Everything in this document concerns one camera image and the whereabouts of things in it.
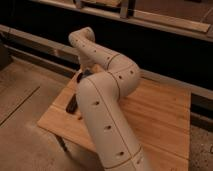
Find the wooden table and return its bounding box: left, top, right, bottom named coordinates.
left=38, top=77, right=191, bottom=171

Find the dark ceramic bowl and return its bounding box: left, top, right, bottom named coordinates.
left=77, top=72, right=83, bottom=83

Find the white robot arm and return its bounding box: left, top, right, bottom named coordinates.
left=69, top=27, right=152, bottom=171

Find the metal table leg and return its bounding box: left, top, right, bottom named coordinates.
left=55, top=135, right=68, bottom=152

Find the wooden wall rail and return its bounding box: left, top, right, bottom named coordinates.
left=31, top=0, right=213, bottom=42

